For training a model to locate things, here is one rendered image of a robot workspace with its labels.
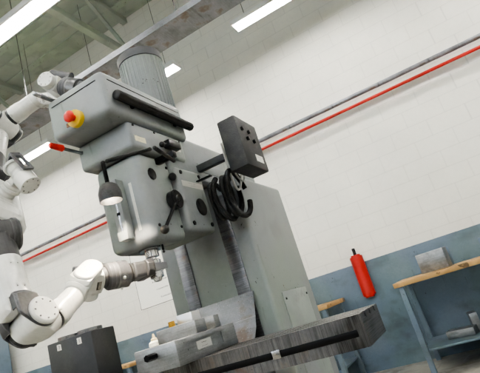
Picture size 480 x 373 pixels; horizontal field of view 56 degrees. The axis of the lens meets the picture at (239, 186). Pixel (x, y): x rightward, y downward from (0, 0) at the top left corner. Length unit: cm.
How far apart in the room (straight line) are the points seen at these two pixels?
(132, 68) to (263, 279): 104
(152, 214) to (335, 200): 433
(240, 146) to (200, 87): 520
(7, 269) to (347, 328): 88
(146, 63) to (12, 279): 110
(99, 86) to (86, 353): 92
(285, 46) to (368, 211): 251
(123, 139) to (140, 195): 20
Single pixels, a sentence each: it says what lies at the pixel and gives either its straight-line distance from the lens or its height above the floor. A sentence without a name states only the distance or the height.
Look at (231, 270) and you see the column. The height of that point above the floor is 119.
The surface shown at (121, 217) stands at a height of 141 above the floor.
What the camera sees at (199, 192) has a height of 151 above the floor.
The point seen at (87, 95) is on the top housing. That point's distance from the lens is 159.
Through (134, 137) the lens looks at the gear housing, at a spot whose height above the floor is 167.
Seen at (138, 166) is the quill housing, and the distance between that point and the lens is 156.
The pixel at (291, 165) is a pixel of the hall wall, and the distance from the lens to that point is 592.
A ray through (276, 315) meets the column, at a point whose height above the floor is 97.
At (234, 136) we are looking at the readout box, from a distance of 171.
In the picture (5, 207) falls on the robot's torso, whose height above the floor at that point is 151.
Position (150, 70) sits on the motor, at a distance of 201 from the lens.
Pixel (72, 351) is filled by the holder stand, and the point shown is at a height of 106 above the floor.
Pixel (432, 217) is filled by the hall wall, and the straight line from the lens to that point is 549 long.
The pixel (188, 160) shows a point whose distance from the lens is 184.
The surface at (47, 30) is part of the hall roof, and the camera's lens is 831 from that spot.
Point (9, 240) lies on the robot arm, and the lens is 138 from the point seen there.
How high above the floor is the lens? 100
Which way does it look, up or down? 16 degrees up
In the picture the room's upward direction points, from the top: 17 degrees counter-clockwise
